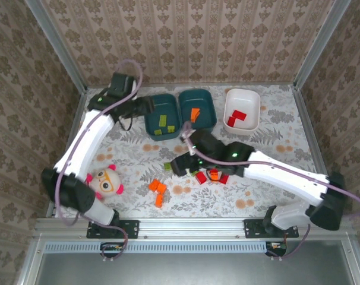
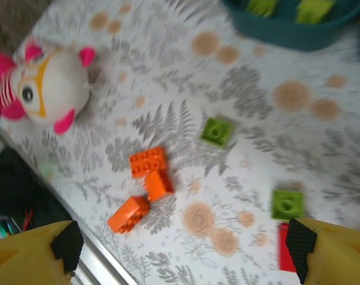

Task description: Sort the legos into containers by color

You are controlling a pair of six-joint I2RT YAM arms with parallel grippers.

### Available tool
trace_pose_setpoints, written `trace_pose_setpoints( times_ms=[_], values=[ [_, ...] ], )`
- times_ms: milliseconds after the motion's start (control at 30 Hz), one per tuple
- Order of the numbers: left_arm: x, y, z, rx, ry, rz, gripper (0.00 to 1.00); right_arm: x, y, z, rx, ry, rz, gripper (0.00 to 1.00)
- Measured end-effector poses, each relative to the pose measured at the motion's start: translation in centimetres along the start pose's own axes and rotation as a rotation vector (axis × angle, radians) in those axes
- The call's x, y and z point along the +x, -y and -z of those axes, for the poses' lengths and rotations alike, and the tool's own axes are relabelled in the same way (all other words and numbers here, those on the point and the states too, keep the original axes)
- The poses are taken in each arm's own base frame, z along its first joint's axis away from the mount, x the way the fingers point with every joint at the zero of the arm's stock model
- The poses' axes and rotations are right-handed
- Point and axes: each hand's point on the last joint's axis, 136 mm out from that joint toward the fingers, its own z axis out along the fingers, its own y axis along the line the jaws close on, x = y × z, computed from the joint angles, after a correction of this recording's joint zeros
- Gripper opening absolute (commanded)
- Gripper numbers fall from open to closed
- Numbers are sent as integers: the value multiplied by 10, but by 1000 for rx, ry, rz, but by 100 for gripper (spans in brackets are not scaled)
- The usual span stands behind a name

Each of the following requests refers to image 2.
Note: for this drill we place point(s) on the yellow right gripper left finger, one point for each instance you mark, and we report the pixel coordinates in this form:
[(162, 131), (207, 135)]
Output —
[(22, 261)]

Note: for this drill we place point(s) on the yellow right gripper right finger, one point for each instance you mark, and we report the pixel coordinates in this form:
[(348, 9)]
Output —
[(343, 258)]

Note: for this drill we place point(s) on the red lego brick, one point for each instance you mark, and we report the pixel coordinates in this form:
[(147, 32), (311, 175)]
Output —
[(284, 252)]

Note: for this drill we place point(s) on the green lego brick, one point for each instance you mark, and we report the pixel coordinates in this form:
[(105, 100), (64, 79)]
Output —
[(216, 132), (260, 7), (287, 205), (313, 11)]

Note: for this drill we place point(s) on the orange lego brick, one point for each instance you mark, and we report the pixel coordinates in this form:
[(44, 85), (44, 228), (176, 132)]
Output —
[(126, 213), (147, 161), (156, 187)]

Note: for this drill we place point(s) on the floral patterned tablecloth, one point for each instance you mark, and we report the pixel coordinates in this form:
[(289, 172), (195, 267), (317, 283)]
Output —
[(257, 133)]

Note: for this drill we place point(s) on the white and pink plush toy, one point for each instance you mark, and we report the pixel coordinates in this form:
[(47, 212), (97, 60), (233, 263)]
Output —
[(55, 89)]

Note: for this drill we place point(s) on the metal table edge rail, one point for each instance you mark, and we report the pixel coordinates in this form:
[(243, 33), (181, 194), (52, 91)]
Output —
[(102, 267)]

